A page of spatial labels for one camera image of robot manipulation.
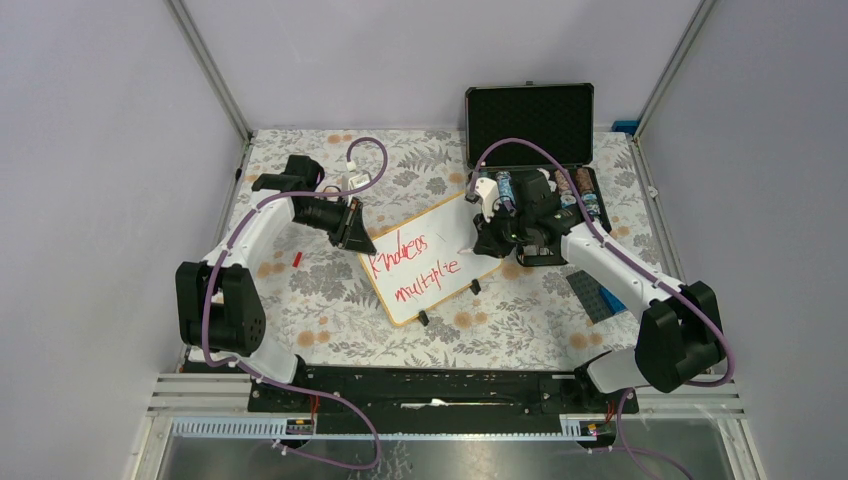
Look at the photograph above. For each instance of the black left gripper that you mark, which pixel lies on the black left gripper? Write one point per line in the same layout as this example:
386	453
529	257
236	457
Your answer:
351	232

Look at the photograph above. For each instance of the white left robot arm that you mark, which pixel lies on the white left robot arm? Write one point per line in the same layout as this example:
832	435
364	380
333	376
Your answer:
219	307

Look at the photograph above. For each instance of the blue box in corner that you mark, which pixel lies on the blue box in corner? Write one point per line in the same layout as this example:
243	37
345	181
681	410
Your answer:
628	127

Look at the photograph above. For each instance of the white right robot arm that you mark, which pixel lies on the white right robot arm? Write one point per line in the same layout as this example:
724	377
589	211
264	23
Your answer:
679	334

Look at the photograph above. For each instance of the black poker chip case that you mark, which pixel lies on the black poker chip case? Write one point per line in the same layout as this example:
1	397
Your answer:
543	136

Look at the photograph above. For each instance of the grey lego baseplate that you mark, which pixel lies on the grey lego baseplate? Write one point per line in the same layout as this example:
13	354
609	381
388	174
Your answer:
589	293

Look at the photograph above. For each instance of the yellow framed whiteboard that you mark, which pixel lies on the yellow framed whiteboard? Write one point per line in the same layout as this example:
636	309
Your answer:
417	266

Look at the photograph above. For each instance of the floral patterned table mat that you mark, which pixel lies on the floral patterned table mat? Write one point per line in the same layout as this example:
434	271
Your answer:
327	312

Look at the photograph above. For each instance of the blue purple poker chip stack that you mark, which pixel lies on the blue purple poker chip stack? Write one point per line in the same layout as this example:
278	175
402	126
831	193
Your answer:
506	189

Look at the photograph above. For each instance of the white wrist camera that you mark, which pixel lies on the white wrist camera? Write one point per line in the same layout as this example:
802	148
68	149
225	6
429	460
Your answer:
354	178
485	193

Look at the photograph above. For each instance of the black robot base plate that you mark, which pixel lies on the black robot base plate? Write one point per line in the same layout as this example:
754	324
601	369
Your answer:
343	399

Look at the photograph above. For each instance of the aluminium frame rail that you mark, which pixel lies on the aluminium frame rail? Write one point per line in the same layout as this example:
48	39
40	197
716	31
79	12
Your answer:
215	405

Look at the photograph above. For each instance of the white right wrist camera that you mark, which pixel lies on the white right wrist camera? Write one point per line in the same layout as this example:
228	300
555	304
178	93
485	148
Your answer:
485	193

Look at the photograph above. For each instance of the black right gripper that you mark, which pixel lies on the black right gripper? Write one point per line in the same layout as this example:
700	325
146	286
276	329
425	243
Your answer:
488	242

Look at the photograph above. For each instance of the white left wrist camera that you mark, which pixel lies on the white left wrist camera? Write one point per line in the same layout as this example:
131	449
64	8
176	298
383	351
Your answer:
354	178

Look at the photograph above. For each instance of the blue lego brick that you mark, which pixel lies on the blue lego brick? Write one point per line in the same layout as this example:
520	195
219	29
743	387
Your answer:
613	304

